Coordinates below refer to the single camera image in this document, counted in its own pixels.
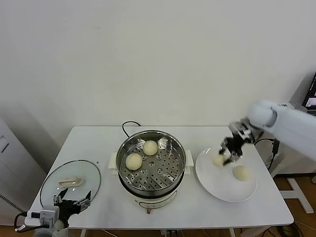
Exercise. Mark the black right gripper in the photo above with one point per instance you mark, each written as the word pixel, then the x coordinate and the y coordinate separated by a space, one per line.
pixel 234 145

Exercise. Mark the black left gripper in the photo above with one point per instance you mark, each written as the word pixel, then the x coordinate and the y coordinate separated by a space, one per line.
pixel 69 208

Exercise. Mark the white electric cooker base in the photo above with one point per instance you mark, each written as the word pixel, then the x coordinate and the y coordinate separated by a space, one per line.
pixel 153 203

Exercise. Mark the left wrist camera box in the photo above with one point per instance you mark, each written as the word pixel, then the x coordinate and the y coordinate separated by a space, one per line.
pixel 48 214

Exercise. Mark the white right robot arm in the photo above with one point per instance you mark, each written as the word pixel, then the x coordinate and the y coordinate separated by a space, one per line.
pixel 291 123

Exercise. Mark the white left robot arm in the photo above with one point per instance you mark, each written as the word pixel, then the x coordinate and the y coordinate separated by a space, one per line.
pixel 50 230

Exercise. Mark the round glass pot lid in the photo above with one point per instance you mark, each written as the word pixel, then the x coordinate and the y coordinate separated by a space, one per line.
pixel 81 172

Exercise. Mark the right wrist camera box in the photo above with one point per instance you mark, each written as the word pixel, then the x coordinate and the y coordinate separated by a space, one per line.
pixel 243 129

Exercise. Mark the white side desk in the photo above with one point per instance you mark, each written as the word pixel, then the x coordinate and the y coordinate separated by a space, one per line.
pixel 300 195

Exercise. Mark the white table leg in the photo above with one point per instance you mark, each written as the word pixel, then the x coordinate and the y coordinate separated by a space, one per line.
pixel 83 233
pixel 232 232

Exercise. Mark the open laptop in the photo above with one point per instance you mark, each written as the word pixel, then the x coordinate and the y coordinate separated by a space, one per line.
pixel 311 93

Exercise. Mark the white steamed baozi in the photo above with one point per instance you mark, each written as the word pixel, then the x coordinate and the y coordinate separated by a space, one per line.
pixel 242 173
pixel 218 162
pixel 134 161
pixel 150 148

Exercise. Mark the white round plate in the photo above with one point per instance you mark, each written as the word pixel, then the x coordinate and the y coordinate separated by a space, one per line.
pixel 217 182

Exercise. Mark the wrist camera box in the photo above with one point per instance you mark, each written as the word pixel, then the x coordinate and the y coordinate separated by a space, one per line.
pixel 243 129
pixel 48 214

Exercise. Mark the stainless steel steamer basket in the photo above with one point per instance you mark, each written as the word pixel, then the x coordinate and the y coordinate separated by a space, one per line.
pixel 172 172

